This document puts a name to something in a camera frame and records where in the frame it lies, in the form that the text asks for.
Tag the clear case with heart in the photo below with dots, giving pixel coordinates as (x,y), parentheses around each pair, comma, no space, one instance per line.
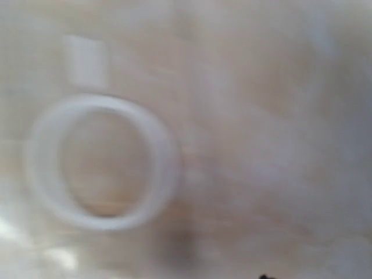
(185,139)

